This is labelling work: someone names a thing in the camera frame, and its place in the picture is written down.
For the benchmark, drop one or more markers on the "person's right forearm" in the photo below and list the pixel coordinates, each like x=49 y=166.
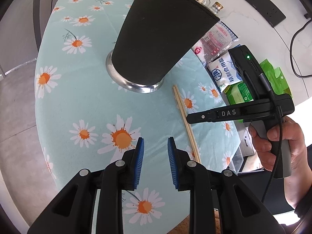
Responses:
x=299 y=187

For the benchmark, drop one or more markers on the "black power strip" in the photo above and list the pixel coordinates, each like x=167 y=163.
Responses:
x=263 y=6

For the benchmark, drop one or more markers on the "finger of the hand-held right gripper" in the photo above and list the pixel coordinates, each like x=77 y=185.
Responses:
x=199 y=118

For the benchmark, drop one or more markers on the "clear plastic container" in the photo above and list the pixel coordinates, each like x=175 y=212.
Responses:
x=246 y=148

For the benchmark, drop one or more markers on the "black chopstick holder steel base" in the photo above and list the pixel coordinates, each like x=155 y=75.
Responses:
x=160 y=41

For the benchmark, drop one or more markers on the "pair of wooden chopsticks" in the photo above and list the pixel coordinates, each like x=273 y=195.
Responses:
x=181 y=102

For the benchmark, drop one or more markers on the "single wooden chopstick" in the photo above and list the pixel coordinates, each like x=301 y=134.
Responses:
x=178 y=102

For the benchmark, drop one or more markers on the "dark metal frame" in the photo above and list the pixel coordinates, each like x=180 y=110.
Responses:
x=39 y=9

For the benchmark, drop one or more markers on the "white blue salt bag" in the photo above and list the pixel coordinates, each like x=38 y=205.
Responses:
x=221 y=74

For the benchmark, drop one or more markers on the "green white food bag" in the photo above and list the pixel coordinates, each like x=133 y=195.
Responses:
x=240 y=92

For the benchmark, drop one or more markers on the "daisy print tablecloth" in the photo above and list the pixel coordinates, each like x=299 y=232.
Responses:
x=85 y=90

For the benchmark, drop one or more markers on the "bright green plastic packet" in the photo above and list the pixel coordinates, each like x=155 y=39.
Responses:
x=275 y=78

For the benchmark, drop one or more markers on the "white sugar bag red logo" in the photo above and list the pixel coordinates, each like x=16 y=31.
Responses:
x=214 y=41

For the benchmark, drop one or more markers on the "person's right hand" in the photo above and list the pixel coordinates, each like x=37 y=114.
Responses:
x=296 y=136

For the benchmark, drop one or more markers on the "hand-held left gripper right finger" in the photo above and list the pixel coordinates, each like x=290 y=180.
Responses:
x=171 y=163

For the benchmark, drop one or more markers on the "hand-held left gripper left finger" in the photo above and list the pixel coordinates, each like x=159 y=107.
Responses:
x=139 y=160

